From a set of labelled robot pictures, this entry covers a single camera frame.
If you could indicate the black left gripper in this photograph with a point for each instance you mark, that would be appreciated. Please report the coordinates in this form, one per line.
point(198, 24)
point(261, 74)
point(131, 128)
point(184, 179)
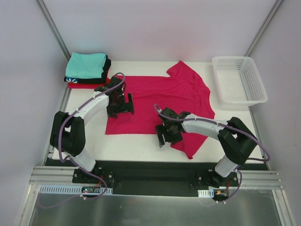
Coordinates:
point(125, 106)

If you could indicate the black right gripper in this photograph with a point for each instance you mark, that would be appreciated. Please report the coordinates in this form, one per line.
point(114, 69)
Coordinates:
point(163, 133)

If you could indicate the pink t shirt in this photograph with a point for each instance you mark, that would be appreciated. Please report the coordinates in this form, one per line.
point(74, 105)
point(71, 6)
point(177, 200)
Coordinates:
point(179, 86)

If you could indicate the white plastic laundry basket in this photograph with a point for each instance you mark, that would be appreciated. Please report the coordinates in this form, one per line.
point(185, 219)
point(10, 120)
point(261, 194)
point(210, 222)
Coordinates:
point(238, 81)

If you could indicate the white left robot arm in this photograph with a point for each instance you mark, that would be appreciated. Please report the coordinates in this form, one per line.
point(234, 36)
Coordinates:
point(68, 134)

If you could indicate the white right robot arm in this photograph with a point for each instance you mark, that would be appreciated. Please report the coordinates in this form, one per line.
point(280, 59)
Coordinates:
point(236, 140)

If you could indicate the black folded t shirt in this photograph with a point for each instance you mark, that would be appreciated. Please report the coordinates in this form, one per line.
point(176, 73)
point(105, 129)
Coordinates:
point(93, 81)

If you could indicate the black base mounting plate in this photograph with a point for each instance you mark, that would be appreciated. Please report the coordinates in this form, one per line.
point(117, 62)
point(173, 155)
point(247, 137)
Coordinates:
point(176, 179)

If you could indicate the red folded t shirt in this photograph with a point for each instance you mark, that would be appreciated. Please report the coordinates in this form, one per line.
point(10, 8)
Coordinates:
point(86, 86)

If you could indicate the teal folded t shirt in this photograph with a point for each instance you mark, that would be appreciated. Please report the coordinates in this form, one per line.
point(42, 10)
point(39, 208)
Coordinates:
point(85, 66)

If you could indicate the right white cable duct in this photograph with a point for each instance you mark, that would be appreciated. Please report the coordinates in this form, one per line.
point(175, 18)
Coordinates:
point(208, 193)

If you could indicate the white cable duct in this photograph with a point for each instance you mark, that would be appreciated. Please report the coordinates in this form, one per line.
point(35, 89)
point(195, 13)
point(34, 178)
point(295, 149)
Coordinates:
point(84, 190)
point(208, 193)

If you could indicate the aluminium frame rail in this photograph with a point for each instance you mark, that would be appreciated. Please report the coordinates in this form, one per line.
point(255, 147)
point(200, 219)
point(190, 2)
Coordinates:
point(251, 179)

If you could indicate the left white cable duct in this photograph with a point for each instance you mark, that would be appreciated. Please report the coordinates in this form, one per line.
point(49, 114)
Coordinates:
point(84, 190)

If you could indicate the left aluminium corner post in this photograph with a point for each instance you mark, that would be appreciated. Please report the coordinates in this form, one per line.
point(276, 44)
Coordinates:
point(51, 23)

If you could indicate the aluminium corner post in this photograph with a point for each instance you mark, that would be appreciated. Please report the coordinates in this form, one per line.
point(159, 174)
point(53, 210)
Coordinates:
point(265, 24)
point(51, 23)

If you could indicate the right aluminium corner post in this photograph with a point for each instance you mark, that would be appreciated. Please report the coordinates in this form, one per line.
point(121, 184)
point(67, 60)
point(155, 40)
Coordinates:
point(265, 24)

